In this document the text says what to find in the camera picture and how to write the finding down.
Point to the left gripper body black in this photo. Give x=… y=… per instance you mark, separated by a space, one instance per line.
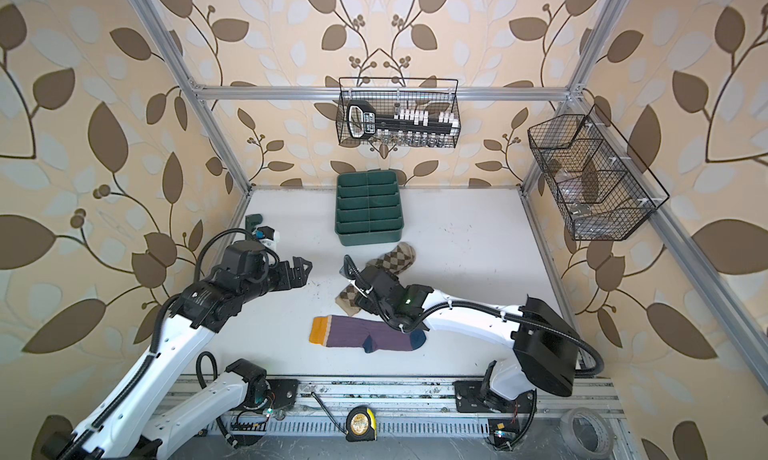
x=274 y=278

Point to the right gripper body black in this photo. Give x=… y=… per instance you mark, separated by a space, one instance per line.
x=364 y=302

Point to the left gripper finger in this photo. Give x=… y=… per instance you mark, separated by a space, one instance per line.
x=296 y=282
x=301 y=265

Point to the brown argyle sock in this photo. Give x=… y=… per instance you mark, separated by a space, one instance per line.
x=389 y=265

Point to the purple striped sock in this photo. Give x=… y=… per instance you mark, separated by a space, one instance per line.
x=370 y=336

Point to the green divided organizer tray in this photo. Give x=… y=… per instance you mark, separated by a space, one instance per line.
x=368 y=208

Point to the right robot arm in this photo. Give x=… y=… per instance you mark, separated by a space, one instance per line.
x=548 y=355

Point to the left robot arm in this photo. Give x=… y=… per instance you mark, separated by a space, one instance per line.
x=126 y=424

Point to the clear tape roll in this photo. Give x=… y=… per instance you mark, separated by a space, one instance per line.
x=587 y=434

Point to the yellow black tape measure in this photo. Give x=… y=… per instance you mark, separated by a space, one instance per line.
x=361 y=425

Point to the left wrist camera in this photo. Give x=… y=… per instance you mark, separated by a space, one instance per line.
x=268 y=236

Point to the green handled tool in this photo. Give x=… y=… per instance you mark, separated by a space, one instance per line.
x=252 y=222

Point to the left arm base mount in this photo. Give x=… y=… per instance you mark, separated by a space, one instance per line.
x=266 y=403

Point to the aluminium frame rail front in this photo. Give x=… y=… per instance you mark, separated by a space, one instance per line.
x=409 y=406

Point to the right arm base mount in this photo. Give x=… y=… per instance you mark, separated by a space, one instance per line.
x=492 y=400

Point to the black socket set rail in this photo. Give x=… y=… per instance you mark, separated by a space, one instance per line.
x=364 y=122

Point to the wire basket back wall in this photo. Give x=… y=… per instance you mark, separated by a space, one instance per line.
x=432 y=94

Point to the wire basket wall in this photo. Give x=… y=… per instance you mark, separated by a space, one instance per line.
x=602 y=187
x=432 y=94

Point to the wire basket right wall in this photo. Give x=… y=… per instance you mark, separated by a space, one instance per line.
x=602 y=187

